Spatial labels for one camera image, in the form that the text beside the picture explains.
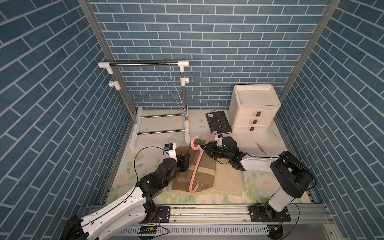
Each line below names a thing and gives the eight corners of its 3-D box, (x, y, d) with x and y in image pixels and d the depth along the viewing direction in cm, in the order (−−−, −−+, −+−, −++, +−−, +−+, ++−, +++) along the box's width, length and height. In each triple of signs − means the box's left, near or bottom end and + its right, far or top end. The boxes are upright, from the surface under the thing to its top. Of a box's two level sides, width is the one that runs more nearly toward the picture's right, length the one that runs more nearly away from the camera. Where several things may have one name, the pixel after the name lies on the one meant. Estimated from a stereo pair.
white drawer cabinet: (231, 133, 109) (238, 107, 89) (227, 110, 124) (232, 84, 104) (267, 133, 109) (283, 107, 89) (259, 110, 124) (271, 84, 104)
